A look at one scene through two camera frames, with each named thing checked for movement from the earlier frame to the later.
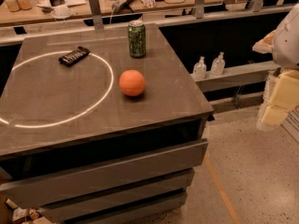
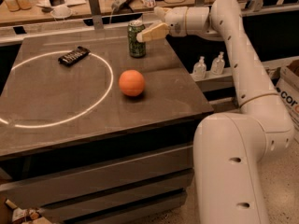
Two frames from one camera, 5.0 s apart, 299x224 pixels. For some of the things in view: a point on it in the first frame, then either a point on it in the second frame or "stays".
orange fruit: (132, 82) stays
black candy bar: (74, 56) stays
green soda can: (136, 34) stays
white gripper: (287, 44) → (176, 20)
